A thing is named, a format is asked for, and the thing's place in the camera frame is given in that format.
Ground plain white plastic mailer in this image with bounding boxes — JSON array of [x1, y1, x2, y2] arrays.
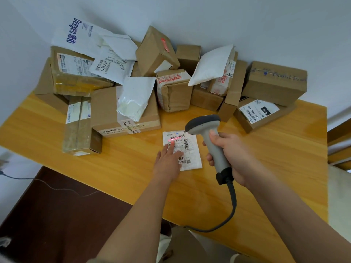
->
[[102, 34, 139, 61]]

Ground black scanner cable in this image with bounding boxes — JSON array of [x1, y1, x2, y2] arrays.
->
[[183, 180, 237, 233]]

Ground cardboard box red white label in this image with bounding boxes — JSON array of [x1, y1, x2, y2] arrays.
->
[[200, 51, 239, 96]]

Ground person's left forearm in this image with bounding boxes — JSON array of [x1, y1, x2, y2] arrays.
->
[[95, 174, 177, 263]]

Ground thin upright cardboard box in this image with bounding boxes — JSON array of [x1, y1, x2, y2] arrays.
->
[[218, 60, 248, 123]]

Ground large cardboard box label strip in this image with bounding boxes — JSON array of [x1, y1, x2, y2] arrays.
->
[[90, 85, 162, 138]]

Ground low brown cardboard box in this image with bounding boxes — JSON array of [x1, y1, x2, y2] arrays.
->
[[190, 84, 225, 112]]

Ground plain flat cardboard box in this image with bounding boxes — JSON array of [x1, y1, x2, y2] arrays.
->
[[33, 57, 69, 115]]

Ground person's right forearm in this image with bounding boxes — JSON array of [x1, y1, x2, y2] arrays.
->
[[246, 171, 351, 263]]

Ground cardboard box red white tape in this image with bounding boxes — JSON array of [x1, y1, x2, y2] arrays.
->
[[156, 69, 193, 113]]

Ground wooden chair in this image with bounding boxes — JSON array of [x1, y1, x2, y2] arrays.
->
[[327, 118, 351, 172]]

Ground person's right hand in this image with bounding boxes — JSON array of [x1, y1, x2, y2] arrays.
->
[[202, 130, 265, 188]]

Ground flat cardboard box black label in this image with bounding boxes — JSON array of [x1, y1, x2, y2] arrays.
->
[[233, 97, 297, 134]]

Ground cardboard box yellow tape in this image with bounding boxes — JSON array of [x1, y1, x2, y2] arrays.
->
[[50, 46, 114, 97]]

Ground person's beige trousers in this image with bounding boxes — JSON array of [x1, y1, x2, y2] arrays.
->
[[88, 226, 277, 263]]

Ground cardboard box red sticker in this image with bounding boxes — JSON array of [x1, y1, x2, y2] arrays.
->
[[135, 26, 181, 77]]

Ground beige upholstered seat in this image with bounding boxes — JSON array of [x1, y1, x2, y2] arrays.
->
[[327, 164, 351, 243]]

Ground white mailer bag blue print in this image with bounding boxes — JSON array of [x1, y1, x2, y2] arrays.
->
[[51, 17, 116, 59]]

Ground grey handheld barcode scanner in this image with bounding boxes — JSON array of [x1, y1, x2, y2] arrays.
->
[[184, 114, 235, 186]]

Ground white mailer with barcode label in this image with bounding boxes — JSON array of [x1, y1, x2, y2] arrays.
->
[[89, 46, 135, 85]]

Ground glossy white plastic bag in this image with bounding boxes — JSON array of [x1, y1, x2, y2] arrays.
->
[[116, 76, 156, 122]]

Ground long narrow taped cardboard box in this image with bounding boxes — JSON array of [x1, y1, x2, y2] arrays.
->
[[62, 96, 103, 157]]

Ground white padded mailer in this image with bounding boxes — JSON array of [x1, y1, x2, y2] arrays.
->
[[188, 44, 235, 87]]

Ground person's left hand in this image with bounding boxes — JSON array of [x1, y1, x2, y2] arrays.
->
[[152, 141, 184, 184]]

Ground small plain cardboard box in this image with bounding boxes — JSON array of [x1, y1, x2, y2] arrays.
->
[[175, 44, 202, 76]]

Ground big cardboard box blue print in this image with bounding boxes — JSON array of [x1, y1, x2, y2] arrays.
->
[[241, 61, 308, 107]]

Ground small white labelled parcel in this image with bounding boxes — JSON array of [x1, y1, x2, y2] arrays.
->
[[162, 130, 203, 172]]

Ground thin black floor cable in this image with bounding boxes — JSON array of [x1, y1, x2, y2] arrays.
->
[[0, 169, 100, 198]]

